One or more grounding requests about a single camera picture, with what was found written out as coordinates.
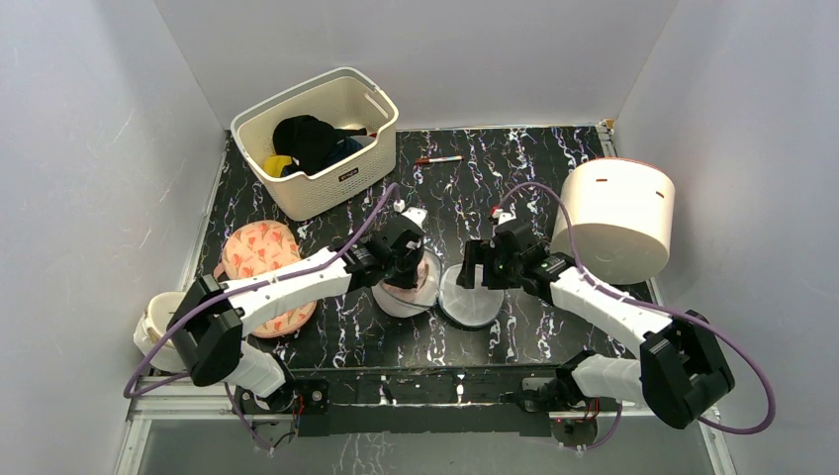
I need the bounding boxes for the pink bra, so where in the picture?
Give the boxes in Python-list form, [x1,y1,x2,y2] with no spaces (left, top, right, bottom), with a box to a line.
[382,250,441,307]

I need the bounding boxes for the black bra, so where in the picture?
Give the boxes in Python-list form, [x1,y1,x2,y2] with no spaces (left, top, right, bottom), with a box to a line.
[272,115,353,175]

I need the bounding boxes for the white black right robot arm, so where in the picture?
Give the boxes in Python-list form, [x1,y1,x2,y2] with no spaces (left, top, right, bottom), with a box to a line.
[456,221,735,429]

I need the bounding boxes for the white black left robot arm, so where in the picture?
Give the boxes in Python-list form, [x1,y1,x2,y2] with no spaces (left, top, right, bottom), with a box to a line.
[167,208,426,412]

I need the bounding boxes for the cream perforated laundry basket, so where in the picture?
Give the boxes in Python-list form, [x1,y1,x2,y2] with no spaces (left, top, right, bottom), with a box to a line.
[231,67,399,222]

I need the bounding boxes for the red white marker pen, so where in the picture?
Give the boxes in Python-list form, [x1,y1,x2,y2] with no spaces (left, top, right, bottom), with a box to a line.
[415,155,463,165]

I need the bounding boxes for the navy blue cloth in basket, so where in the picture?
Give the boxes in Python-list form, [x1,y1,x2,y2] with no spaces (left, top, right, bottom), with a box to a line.
[323,137,370,168]

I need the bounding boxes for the cream cylindrical drum container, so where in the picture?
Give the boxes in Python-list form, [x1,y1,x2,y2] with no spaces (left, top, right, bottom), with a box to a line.
[551,157,676,285]

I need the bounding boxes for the yellow cloth in basket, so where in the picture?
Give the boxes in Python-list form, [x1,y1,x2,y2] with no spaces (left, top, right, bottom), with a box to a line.
[262,154,294,178]

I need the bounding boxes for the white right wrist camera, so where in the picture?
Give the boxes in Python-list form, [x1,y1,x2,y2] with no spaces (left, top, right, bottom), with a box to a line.
[491,207,515,227]

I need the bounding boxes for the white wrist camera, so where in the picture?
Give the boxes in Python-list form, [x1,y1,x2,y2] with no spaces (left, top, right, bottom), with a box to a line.
[393,199,427,231]
[491,207,515,227]

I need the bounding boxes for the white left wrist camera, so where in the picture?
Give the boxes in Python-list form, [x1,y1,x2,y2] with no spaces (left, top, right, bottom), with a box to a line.
[393,199,427,231]

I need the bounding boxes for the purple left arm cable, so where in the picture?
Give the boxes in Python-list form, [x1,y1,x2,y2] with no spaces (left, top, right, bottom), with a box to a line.
[123,183,401,400]

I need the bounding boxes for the black robot base mount plate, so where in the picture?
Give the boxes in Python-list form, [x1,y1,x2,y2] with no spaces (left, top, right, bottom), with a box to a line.
[233,363,620,439]

